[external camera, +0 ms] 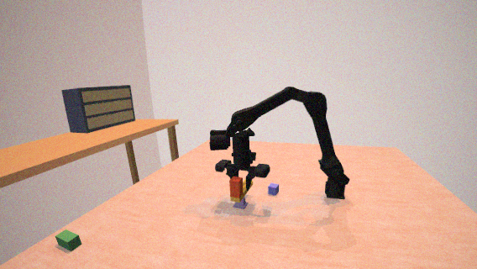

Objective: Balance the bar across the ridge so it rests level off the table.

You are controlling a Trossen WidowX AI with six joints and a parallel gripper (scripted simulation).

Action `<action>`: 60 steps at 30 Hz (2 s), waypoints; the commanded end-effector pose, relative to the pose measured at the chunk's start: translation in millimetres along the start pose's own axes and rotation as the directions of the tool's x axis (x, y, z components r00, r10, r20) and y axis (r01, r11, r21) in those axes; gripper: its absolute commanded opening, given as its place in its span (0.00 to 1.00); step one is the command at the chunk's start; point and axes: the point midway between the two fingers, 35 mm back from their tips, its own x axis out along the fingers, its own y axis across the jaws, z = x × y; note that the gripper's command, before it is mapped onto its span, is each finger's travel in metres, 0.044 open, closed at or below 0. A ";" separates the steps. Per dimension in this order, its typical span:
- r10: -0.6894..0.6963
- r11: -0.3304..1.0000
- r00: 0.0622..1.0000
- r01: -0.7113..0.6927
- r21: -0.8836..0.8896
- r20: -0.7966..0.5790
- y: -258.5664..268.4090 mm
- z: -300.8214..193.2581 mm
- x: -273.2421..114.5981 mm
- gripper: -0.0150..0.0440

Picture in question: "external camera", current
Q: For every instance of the purple cube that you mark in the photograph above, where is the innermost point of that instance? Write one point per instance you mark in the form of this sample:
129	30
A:
273	189

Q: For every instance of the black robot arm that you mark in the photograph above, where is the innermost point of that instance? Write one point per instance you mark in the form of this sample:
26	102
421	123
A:
316	105

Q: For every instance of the green block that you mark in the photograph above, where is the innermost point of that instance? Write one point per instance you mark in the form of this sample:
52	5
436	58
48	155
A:
68	240

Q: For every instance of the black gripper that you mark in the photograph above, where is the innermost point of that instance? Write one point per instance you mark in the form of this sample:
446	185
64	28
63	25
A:
241	162

